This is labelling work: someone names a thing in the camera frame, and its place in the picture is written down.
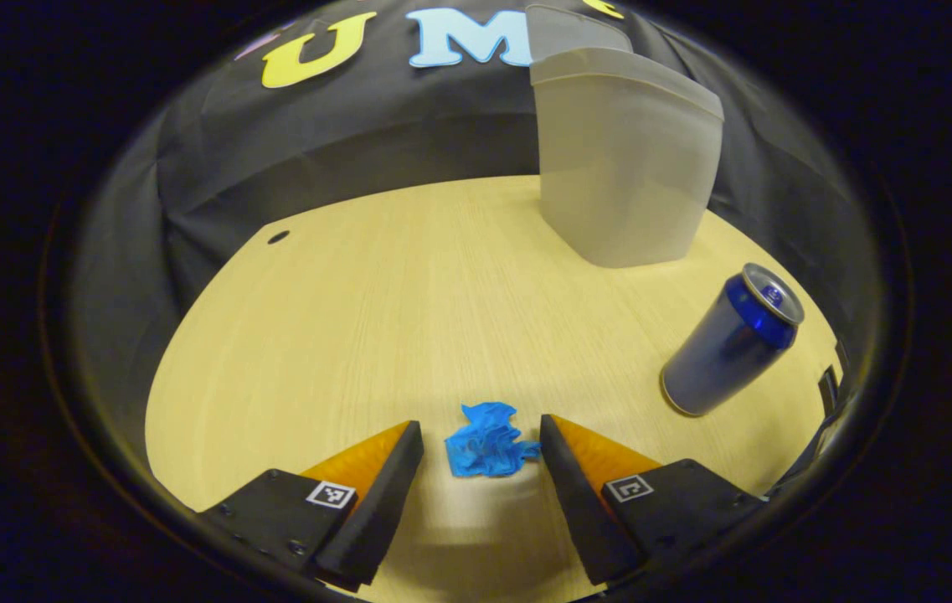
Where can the blue pop can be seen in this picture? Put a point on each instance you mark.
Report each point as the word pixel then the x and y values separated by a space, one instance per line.
pixel 723 352

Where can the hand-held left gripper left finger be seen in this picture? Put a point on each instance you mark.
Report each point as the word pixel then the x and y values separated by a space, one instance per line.
pixel 375 519

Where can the white desktop garbage bin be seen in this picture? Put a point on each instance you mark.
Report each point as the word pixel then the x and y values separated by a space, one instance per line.
pixel 626 167

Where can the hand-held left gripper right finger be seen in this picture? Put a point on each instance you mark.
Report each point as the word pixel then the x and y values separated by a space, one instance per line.
pixel 580 519

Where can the blue paper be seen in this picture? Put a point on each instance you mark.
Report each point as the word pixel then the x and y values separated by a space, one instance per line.
pixel 488 444

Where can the black backdrop cloth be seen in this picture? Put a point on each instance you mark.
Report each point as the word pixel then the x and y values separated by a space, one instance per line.
pixel 358 126

